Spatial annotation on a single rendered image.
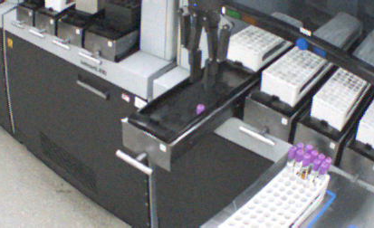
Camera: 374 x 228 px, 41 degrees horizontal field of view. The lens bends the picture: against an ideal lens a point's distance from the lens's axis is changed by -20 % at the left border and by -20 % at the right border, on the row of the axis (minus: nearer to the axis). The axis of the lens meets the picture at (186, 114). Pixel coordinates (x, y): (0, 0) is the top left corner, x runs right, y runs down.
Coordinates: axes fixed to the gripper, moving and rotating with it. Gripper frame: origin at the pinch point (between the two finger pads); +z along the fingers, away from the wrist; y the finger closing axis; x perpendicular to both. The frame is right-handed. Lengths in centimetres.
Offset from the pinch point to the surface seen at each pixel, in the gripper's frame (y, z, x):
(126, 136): 9.7, 14.6, 13.4
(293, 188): -33.7, 4.3, 15.5
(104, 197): 47, 76, -12
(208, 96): 2.5, 11.2, -6.5
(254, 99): -6.4, 10.9, -12.0
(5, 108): 114, 68, -11
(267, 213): -33.4, 3.9, 24.7
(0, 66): 115, 46, -11
